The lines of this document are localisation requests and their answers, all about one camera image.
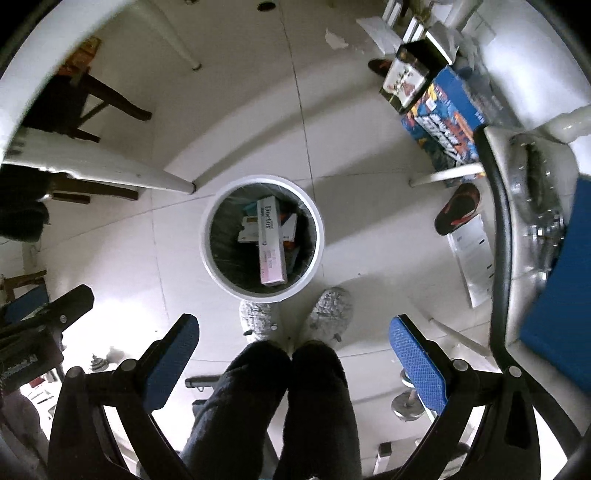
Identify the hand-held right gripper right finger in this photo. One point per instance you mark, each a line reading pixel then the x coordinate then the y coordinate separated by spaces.
pixel 418 364

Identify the blue printed carton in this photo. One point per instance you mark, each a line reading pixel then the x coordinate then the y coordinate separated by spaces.
pixel 445 115

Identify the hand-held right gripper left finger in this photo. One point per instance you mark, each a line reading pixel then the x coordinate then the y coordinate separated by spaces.
pixel 171 364

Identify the dark metal bar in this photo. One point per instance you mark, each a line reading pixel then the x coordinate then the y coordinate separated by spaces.
pixel 203 382

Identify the blue seat wooden chair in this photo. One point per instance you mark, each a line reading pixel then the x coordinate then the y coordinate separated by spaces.
pixel 25 302

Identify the person's dark pants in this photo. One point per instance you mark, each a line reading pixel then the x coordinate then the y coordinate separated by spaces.
pixel 277 415

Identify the black box white label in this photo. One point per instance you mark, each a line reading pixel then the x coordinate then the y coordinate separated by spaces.
pixel 406 78

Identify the torn paper scrap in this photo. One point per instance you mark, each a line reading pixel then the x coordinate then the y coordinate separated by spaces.
pixel 336 39

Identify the grey fluffy slipper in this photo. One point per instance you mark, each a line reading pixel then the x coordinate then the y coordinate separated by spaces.
pixel 256 318
pixel 330 309

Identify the small dumbbell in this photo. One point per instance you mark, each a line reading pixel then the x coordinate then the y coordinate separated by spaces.
pixel 408 404
pixel 101 363

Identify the white printed paper sheet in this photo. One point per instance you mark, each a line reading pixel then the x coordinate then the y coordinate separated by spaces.
pixel 475 263

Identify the white round trash bin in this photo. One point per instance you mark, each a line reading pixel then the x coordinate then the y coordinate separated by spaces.
pixel 258 297

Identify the black red sandal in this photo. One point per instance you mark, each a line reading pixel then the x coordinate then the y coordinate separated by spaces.
pixel 379 68
pixel 457 207

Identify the dark wooden chair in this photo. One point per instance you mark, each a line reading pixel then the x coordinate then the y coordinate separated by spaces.
pixel 106 94

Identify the orange printed carton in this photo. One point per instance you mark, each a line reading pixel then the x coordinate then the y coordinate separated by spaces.
pixel 83 53

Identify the long pink white box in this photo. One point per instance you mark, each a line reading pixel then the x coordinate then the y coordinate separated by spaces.
pixel 270 249

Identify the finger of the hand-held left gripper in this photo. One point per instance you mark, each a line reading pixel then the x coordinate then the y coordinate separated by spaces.
pixel 69 303

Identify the white blue medicine box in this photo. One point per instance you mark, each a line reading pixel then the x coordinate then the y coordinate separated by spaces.
pixel 247 233

